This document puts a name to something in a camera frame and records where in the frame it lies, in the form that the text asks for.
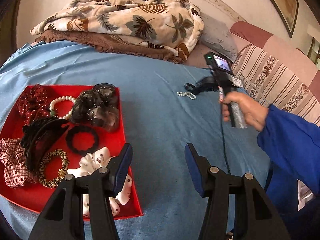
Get leopard print hair tie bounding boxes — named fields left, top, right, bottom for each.
left=37, top=148, right=70, bottom=189

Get white patterned scrunchie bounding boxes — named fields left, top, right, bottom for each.
left=67, top=147, right=133, bottom=217

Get black elastic hair tie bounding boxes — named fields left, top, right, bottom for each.
left=65, top=125, right=100, bottom=156

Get red white checked scrunchie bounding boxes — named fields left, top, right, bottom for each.
left=1, top=138, right=37, bottom=189

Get red tray box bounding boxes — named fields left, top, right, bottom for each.
left=1, top=85, right=143, bottom=220

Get pearl bead bracelet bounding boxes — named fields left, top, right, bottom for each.
left=49, top=95, right=77, bottom=120

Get grey black sheer scrunchie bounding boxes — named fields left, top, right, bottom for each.
left=70, top=83, right=120, bottom=132

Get red polka dot scrunchie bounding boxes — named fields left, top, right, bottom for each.
left=16, top=84, right=50, bottom=125

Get person's right hand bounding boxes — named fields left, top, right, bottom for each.
left=222, top=92, right=268, bottom=132

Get grey pillow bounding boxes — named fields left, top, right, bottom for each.
left=200, top=14, right=238, bottom=62

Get pink headboard cushion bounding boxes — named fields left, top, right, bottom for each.
left=230, top=21, right=319, bottom=99

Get blue bed sheet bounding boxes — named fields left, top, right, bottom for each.
left=1, top=41, right=270, bottom=239

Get striped floral cushion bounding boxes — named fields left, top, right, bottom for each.
left=232, top=45, right=319, bottom=126

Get brown fringed blanket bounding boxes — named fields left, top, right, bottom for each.
left=35, top=29, right=186, bottom=64

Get floral leaf blanket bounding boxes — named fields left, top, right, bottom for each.
left=30, top=0, right=204, bottom=60

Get small pearl bracelet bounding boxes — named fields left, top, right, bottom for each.
left=176, top=90, right=197, bottom=100

